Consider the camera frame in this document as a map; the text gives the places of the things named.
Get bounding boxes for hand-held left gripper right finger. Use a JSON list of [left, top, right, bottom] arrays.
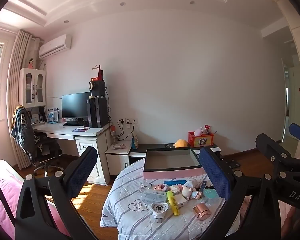
[[199, 147, 282, 240]]

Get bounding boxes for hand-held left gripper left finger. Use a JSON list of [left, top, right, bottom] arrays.
[[15, 146, 98, 240]]

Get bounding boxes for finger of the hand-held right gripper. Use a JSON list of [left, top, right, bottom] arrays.
[[289, 123, 300, 146], [255, 133, 294, 180]]

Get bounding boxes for teal round compact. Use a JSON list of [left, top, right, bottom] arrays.
[[203, 188, 218, 199]]

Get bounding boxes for pig doll figurine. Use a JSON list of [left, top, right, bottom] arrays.
[[181, 180, 198, 200]]

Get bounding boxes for rose gold cylinder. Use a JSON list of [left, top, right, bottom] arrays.
[[192, 202, 212, 221]]

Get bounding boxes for white power adapter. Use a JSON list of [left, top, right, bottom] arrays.
[[175, 194, 188, 208]]

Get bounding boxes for pink storage box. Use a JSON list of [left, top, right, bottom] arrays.
[[143, 148, 206, 180]]

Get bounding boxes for yellow highlighter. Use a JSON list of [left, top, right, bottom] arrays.
[[166, 191, 180, 216]]

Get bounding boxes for pink building block toy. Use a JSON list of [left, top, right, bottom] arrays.
[[151, 184, 170, 192]]

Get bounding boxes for clear plastic case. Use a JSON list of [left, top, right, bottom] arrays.
[[142, 189, 168, 203]]

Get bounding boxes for white vented plug-in device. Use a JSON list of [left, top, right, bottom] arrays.
[[151, 202, 169, 222]]

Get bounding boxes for white door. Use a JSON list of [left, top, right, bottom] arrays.
[[281, 57, 300, 145]]

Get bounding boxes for red toy box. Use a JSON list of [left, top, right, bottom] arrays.
[[188, 131, 214, 147]]

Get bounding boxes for white nightstand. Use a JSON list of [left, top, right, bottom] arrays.
[[105, 140, 133, 176]]

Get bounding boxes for black office chair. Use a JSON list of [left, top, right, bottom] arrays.
[[11, 105, 64, 177]]

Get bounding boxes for white desk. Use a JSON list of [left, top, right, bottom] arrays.
[[31, 122, 113, 186]]

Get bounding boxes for black computer tower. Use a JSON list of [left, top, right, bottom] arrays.
[[87, 97, 108, 128]]

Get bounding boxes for black white low bench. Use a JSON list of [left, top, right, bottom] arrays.
[[129, 142, 222, 165]]

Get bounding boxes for black computer monitor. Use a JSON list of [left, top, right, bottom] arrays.
[[62, 92, 91, 120]]

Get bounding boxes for dark jacket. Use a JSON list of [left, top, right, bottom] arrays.
[[10, 105, 35, 154]]

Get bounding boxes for bed with pink sheet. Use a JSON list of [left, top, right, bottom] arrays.
[[0, 151, 65, 240]]

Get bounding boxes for black speaker box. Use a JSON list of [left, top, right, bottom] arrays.
[[89, 80, 106, 98]]

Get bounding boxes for white hutch cabinet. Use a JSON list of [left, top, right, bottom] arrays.
[[19, 67, 46, 108]]

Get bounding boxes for red pennant flag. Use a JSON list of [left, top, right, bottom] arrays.
[[91, 64, 103, 82]]

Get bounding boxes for white air conditioner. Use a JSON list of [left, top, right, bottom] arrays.
[[38, 34, 72, 60]]

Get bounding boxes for black power cables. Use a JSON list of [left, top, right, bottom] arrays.
[[117, 120, 135, 141]]

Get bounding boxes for white wall socket panel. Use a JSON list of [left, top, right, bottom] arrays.
[[120, 117, 138, 125]]

